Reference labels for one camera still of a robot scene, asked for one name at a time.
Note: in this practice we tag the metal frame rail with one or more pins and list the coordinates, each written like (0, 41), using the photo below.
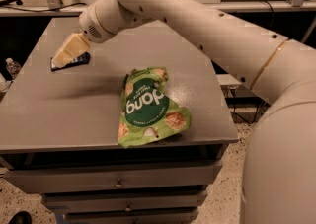
(149, 9)

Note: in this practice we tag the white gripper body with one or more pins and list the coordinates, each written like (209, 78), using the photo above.
(89, 25)

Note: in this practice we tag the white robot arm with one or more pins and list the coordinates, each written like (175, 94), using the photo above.
(279, 175)

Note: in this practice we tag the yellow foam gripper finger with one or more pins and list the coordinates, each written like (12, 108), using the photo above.
(75, 45)

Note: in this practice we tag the green rice chips bag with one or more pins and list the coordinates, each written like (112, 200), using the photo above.
(148, 114)

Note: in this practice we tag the dark blue snack bar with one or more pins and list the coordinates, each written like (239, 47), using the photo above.
(81, 60)

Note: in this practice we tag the clear plastic water bottle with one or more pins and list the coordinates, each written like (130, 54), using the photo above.
(13, 67)

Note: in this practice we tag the black shoe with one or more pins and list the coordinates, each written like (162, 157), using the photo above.
(21, 217)

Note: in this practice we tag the grey drawer cabinet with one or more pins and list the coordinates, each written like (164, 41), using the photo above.
(59, 131)

